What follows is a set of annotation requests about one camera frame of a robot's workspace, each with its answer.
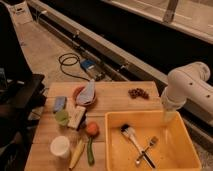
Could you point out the cream rectangular block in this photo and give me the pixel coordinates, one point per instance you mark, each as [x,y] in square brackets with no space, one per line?
[76,117]

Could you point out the black chair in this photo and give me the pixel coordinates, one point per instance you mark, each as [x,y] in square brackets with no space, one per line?
[20,92]

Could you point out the bunch of dark grapes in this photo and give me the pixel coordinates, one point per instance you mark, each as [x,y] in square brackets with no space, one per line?
[138,92]

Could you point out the blue and grey box device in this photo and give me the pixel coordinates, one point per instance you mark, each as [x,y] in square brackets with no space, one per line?
[92,69]

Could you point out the green chili pepper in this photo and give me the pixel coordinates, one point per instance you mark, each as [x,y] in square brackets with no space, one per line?
[90,155]

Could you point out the black-bristled white brush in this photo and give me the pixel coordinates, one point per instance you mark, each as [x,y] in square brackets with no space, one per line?
[129,132]

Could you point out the orange-brown bowl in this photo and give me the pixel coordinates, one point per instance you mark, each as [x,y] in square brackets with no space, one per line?
[76,93]

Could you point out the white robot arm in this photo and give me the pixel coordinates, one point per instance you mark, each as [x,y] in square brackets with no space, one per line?
[188,82]

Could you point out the white cup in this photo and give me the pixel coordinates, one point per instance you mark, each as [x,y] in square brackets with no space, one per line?
[60,147]

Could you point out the orange tomato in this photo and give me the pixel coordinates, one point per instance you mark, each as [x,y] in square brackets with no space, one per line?
[92,129]

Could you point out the green round cup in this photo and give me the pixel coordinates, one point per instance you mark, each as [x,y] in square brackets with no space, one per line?
[62,117]

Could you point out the light blue cloth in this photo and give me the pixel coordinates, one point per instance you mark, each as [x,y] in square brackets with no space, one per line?
[86,95]

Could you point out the yellow plastic tray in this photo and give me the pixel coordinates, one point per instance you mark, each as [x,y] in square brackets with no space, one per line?
[174,150]

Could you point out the blue sponge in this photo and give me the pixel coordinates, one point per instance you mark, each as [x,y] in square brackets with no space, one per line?
[59,104]

